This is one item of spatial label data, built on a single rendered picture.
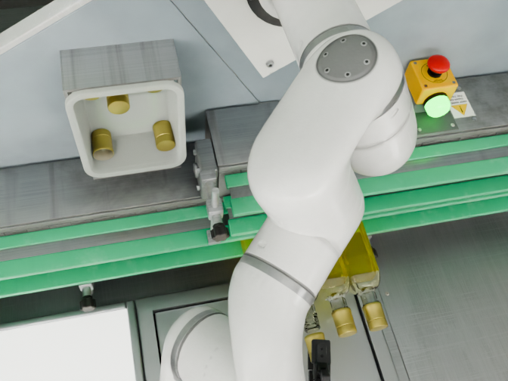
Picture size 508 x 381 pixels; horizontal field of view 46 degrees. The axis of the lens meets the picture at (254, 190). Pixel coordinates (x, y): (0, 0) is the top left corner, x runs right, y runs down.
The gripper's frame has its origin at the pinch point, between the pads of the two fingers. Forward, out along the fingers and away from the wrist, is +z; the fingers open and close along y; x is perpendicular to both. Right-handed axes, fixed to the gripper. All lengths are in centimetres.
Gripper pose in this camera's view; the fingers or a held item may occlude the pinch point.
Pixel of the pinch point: (318, 354)
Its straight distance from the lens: 107.2
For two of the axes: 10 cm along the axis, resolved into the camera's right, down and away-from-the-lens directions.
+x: -10.0, -0.7, -0.3
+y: 0.6, -5.0, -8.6
